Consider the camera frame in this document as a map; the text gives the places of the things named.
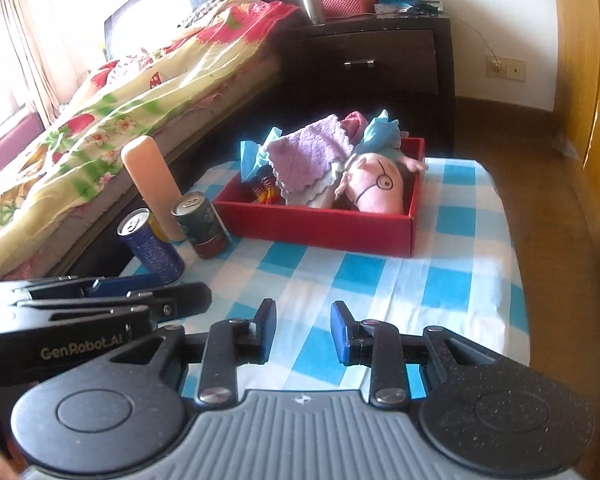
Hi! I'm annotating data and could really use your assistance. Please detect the blue white checkered tablecloth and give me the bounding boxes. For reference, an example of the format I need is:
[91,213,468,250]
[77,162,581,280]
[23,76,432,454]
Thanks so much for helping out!
[119,156,531,401]

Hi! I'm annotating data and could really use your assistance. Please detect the dark wooden nightstand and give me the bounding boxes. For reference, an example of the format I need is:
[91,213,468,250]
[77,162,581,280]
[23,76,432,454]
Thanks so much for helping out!
[280,15,455,156]

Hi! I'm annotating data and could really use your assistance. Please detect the striped knitted sock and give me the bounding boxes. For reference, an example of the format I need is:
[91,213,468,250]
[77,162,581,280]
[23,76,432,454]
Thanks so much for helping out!
[249,166,283,205]

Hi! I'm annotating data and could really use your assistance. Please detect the red cardboard box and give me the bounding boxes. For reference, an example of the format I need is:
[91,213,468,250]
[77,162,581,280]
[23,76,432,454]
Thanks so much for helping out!
[213,138,425,258]

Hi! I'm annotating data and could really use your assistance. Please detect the light blue cloth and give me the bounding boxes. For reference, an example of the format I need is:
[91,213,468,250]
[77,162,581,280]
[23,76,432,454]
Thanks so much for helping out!
[353,110,410,160]

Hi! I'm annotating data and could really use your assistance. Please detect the purple knitted cloth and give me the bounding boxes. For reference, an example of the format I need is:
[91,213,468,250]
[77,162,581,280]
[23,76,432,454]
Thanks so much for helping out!
[268,114,353,196]

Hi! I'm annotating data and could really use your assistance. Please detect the pink pig plush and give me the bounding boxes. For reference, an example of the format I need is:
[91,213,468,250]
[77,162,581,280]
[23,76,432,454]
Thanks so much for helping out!
[334,148,429,216]

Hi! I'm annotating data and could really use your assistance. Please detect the floral bed blanket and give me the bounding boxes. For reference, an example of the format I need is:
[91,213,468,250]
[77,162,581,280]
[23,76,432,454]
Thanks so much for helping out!
[0,0,299,278]

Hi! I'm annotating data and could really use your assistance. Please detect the wall power outlet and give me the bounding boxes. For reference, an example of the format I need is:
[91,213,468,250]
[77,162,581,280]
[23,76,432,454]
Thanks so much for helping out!
[486,55,526,82]

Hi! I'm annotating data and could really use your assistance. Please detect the blue items on nightstand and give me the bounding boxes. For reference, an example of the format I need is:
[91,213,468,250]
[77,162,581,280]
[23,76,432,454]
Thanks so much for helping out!
[374,0,444,16]

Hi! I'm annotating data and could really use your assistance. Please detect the blue drink can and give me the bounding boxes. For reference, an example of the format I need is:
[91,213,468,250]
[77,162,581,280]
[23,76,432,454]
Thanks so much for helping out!
[117,208,185,284]

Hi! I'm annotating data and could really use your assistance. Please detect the wooden wardrobe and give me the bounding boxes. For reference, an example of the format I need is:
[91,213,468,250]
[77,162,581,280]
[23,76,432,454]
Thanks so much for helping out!
[555,0,600,205]

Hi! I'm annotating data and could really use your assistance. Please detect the peach ribbed bottle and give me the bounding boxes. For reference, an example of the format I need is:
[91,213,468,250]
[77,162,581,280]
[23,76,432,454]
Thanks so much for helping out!
[121,136,185,242]

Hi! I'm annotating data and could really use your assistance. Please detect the dark green drink can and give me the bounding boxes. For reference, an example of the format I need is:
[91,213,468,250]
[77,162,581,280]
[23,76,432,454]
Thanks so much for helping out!
[171,191,227,259]

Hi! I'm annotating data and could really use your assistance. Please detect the pink knitted cloth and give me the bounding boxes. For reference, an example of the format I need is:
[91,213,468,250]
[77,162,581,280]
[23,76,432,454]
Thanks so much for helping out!
[340,110,368,145]

